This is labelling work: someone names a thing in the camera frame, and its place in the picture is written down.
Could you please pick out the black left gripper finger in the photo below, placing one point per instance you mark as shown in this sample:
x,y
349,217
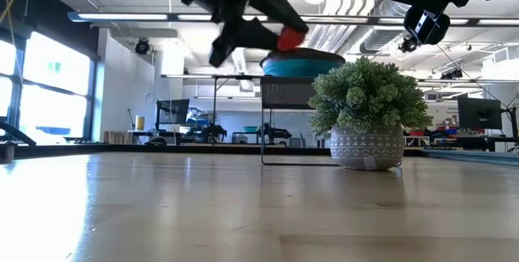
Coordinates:
x,y
259,35
284,10

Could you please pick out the stemmed red orange fruit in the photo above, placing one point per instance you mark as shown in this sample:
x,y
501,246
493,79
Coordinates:
x,y
290,38

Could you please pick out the blue collapsible colander bowl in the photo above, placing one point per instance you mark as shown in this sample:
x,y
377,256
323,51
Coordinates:
x,y
300,67

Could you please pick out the potted artificial succulent plant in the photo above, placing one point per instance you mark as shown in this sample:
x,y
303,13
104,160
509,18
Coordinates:
x,y
365,91

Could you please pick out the black track light cluster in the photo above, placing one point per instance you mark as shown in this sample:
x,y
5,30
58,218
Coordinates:
x,y
452,74
407,45

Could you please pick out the black overhead light bar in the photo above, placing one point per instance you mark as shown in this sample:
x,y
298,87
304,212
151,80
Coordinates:
x,y
357,19

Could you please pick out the teal background bowl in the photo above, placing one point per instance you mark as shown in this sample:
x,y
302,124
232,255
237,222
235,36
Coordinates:
x,y
250,129

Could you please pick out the black background robot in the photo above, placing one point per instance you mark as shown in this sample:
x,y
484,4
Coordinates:
x,y
277,133
213,132

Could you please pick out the black ceiling spot lamp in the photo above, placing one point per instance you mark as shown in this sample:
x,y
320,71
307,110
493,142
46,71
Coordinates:
x,y
142,47

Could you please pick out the black computer monitor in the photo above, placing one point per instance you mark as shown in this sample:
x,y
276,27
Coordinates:
x,y
174,111
480,112

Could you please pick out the yellow cylinder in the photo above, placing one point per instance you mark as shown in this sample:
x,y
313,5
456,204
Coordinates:
x,y
140,123

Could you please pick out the large window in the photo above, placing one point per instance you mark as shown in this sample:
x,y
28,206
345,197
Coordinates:
x,y
52,91

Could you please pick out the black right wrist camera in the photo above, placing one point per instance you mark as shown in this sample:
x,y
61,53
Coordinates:
x,y
425,24

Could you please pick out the silver ventilation duct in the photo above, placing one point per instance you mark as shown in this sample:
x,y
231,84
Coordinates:
x,y
375,37

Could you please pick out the black background rig frame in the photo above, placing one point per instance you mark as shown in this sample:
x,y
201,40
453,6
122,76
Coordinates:
x,y
182,76

